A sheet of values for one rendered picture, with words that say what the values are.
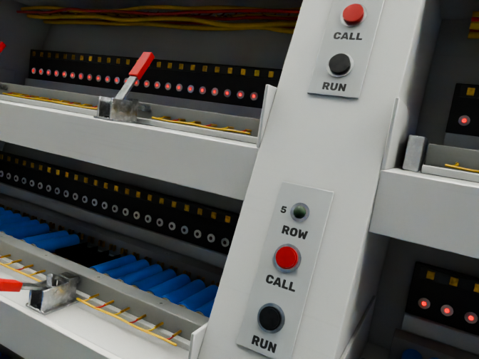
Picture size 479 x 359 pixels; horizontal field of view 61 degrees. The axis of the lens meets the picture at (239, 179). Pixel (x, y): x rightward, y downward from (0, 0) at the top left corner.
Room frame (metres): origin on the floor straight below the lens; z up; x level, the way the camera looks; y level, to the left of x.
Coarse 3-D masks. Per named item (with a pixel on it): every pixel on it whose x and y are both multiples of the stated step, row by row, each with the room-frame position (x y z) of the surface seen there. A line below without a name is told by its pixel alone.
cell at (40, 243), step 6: (72, 234) 0.56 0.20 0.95; (48, 240) 0.53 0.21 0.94; (54, 240) 0.53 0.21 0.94; (60, 240) 0.54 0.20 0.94; (66, 240) 0.55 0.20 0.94; (72, 240) 0.55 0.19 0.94; (78, 240) 0.56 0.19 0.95; (42, 246) 0.52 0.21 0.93; (48, 246) 0.52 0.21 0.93; (54, 246) 0.53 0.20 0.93; (60, 246) 0.54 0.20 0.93; (66, 246) 0.55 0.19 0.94
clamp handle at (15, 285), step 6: (48, 276) 0.40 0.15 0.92; (0, 282) 0.35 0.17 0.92; (6, 282) 0.36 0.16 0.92; (12, 282) 0.36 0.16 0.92; (18, 282) 0.37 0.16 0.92; (48, 282) 0.41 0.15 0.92; (54, 282) 0.41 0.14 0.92; (0, 288) 0.36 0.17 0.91; (6, 288) 0.36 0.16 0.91; (12, 288) 0.37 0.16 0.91; (18, 288) 0.37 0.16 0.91; (24, 288) 0.38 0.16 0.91; (30, 288) 0.38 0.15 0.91; (36, 288) 0.39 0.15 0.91; (42, 288) 0.39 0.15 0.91
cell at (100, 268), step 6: (120, 258) 0.50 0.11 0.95; (126, 258) 0.51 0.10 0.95; (132, 258) 0.51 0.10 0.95; (102, 264) 0.48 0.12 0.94; (108, 264) 0.48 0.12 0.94; (114, 264) 0.49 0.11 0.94; (120, 264) 0.49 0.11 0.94; (96, 270) 0.47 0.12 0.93; (102, 270) 0.47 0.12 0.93; (108, 270) 0.48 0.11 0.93
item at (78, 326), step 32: (32, 192) 0.67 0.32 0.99; (96, 224) 0.60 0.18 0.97; (128, 224) 0.57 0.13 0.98; (192, 256) 0.53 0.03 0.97; (224, 256) 0.50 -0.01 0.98; (0, 320) 0.42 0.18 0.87; (32, 320) 0.39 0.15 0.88; (64, 320) 0.39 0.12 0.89; (96, 320) 0.40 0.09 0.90; (32, 352) 0.40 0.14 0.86; (64, 352) 0.38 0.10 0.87; (96, 352) 0.35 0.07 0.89; (128, 352) 0.36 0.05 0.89; (160, 352) 0.36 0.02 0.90; (192, 352) 0.31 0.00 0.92
